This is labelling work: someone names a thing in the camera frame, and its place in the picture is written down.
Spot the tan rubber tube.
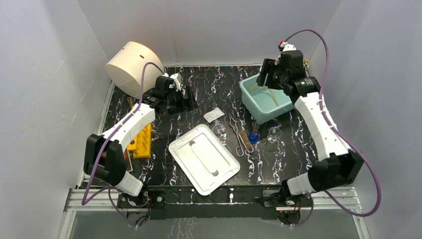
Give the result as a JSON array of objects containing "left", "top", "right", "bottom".
[{"left": 247, "top": 84, "right": 280, "bottom": 107}]

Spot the white paper packet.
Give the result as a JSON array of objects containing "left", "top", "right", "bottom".
[{"left": 204, "top": 107, "right": 225, "bottom": 123}]

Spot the teal plastic bin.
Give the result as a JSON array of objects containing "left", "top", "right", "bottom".
[{"left": 239, "top": 74, "right": 294, "bottom": 124}]

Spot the glass test tube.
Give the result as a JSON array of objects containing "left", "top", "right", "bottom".
[{"left": 127, "top": 97, "right": 135, "bottom": 108}]

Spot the clear glass beaker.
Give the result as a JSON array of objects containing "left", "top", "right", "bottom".
[{"left": 266, "top": 126, "right": 283, "bottom": 145}]

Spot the clear cylinder blue base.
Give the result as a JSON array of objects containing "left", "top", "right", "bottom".
[{"left": 247, "top": 120, "right": 260, "bottom": 144}]

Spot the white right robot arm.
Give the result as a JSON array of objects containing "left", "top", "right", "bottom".
[{"left": 256, "top": 50, "right": 363, "bottom": 206}]

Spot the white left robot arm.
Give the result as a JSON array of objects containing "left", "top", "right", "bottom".
[{"left": 83, "top": 74, "right": 198, "bottom": 207}]

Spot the yellow test tube rack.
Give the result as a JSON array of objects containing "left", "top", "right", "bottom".
[{"left": 127, "top": 123, "right": 152, "bottom": 159}]

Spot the cream cylindrical drum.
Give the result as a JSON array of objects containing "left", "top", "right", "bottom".
[{"left": 105, "top": 41, "right": 164, "bottom": 99}]

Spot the white bin lid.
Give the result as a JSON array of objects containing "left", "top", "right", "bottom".
[{"left": 168, "top": 124, "right": 240, "bottom": 196}]

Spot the wooden test tube clamp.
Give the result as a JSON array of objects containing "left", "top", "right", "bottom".
[{"left": 240, "top": 130, "right": 254, "bottom": 153}]

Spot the dark book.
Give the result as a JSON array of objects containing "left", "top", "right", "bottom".
[{"left": 123, "top": 150, "right": 133, "bottom": 173}]

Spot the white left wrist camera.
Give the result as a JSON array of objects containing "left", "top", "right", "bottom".
[{"left": 170, "top": 73, "right": 182, "bottom": 92}]

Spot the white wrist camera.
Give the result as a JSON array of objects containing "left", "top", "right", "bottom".
[
  {"left": 170, "top": 73, "right": 182, "bottom": 92},
  {"left": 278, "top": 40, "right": 296, "bottom": 52}
]

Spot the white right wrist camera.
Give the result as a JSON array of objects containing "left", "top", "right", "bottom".
[{"left": 278, "top": 40, "right": 296, "bottom": 52}]

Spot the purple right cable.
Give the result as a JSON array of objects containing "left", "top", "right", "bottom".
[{"left": 285, "top": 29, "right": 382, "bottom": 218}]

